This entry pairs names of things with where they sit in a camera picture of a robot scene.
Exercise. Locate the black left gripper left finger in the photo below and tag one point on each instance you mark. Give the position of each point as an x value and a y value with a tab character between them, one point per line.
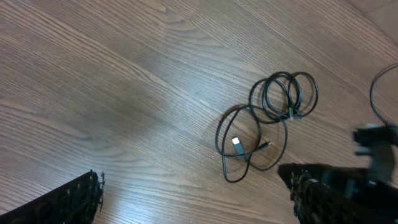
74	202

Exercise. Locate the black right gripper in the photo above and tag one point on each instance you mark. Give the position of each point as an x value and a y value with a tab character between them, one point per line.
377	142

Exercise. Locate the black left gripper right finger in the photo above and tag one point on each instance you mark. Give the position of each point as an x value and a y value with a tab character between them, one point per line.
340	195

